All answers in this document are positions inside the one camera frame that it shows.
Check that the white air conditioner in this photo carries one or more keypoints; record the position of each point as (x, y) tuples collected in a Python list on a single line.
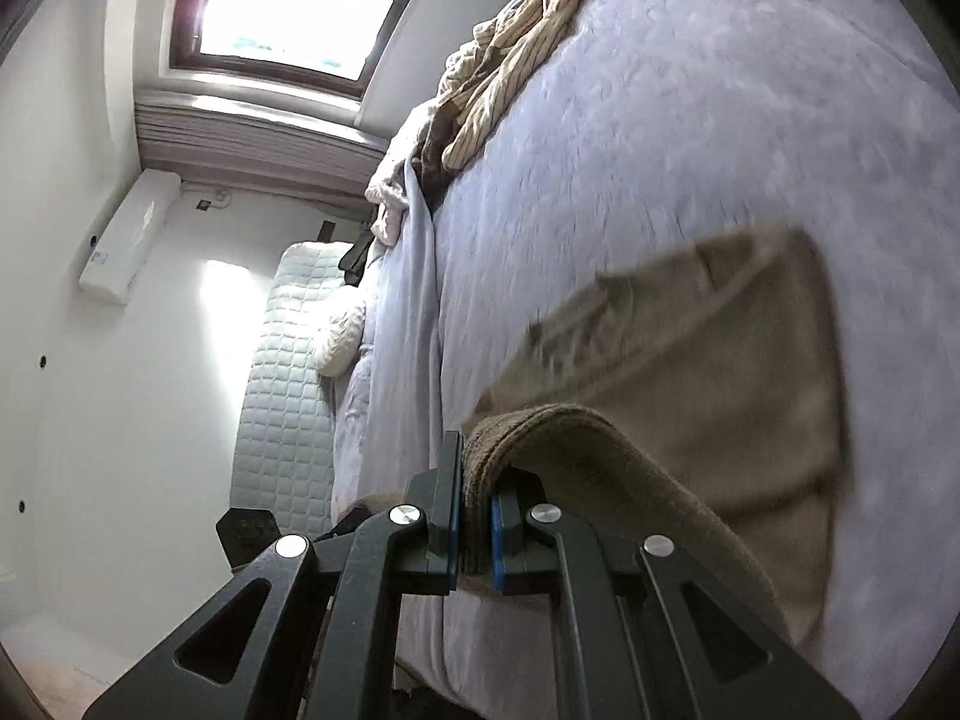
[(124, 246)]

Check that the white quilted mattress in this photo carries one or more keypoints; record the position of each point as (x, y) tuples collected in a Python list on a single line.
[(284, 449)]

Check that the grey window blind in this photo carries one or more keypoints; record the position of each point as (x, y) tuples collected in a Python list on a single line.
[(216, 141)]

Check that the brown knit sweater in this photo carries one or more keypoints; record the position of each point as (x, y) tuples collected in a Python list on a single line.
[(699, 396)]

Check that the white knitted pillow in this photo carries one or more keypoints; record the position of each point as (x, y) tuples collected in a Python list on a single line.
[(340, 328)]

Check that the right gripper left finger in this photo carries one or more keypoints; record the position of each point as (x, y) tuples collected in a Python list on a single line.
[(308, 629)]

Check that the lavender embossed bed blanket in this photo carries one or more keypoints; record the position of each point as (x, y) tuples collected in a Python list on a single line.
[(657, 122)]

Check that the wooden framed window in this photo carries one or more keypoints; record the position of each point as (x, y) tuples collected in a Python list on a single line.
[(330, 45)]

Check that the beige striped garment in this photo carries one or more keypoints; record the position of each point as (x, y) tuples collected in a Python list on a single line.
[(480, 81)]

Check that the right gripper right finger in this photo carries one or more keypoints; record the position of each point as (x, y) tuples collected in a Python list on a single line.
[(644, 630)]

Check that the black garment on bed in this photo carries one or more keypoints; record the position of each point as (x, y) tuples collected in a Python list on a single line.
[(353, 262)]

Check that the pink white garment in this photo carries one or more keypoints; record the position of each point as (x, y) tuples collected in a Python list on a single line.
[(386, 189)]

